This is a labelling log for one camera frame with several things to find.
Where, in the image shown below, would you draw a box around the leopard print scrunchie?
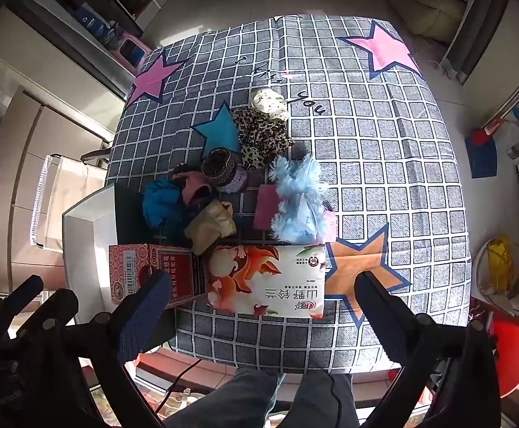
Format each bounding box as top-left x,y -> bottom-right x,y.
231,106 -> 292,170

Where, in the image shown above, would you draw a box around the white storage box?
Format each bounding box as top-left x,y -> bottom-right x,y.
62,182 -> 147,324

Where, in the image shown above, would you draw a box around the person's jeans legs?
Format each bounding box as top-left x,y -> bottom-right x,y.
164,368 -> 359,427

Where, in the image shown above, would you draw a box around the blue plastic bag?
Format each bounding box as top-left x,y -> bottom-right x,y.
142,179 -> 186,239

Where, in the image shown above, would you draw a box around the pink foam sponge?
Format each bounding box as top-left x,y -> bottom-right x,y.
253,184 -> 281,231

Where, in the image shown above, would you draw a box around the folding lounge chair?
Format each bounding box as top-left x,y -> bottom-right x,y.
29,148 -> 110,252

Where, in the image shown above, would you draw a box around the red plastic stool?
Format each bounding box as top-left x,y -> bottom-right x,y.
490,313 -> 519,398

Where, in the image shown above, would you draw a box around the grey checked star tablecloth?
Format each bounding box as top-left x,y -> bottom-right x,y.
105,14 -> 474,374

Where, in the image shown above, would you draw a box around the light blue fluffy duster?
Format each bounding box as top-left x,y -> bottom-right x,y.
268,154 -> 333,244

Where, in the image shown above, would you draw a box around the floral tissue pack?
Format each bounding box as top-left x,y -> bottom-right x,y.
205,244 -> 326,319

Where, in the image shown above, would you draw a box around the pink plastic stool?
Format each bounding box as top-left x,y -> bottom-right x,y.
110,34 -> 152,75

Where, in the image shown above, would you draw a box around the cream polka dot scrunchie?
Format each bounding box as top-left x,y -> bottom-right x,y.
250,88 -> 289,121

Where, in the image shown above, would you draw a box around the beige sofa cushion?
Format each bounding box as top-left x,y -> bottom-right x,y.
374,0 -> 471,46

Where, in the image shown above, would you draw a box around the purple knitted hat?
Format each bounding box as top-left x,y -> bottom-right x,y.
201,148 -> 248,193

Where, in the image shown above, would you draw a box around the beige knitted sock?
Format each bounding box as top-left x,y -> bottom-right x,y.
184,200 -> 236,255

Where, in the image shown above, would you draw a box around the red patterned carton box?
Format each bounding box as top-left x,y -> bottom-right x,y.
109,244 -> 206,308

